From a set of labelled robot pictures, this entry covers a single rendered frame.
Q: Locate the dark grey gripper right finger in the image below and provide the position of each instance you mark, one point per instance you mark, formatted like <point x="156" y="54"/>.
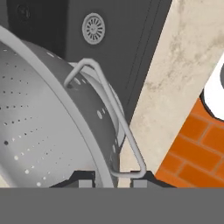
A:
<point x="147" y="180"/>

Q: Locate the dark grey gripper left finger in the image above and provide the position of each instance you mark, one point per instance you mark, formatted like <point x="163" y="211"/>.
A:
<point x="84" y="179"/>

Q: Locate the grey metal colander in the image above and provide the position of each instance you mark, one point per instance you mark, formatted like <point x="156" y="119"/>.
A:
<point x="43" y="122"/>

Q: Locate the dark grey sink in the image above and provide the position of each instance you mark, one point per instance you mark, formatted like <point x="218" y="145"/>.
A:
<point x="122" y="38"/>

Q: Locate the white round object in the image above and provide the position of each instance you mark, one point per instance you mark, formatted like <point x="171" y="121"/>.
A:
<point x="214" y="93"/>

